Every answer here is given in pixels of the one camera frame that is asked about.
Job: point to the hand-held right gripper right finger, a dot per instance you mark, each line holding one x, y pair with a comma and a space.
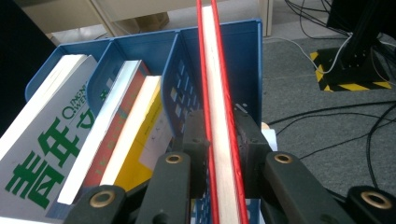
252, 161

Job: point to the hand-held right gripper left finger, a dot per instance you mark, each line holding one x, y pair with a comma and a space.
197, 161

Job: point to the red book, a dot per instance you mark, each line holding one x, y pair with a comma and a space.
219, 109

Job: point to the yellow book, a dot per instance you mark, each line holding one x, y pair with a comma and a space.
140, 146

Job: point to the teal cover book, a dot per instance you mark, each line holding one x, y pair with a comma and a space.
112, 124

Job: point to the blue plastic file rack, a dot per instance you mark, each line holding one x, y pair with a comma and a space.
243, 62

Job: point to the white picture-grid book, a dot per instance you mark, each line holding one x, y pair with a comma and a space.
40, 140

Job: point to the black striped stand base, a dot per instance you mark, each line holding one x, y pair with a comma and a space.
351, 76

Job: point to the cardboard box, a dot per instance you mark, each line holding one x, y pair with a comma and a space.
146, 21

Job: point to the black metal stand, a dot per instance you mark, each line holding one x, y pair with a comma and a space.
361, 28

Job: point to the beige wooden desk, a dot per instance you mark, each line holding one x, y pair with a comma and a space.
77, 12

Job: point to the black curtain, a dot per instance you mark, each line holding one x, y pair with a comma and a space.
18, 62

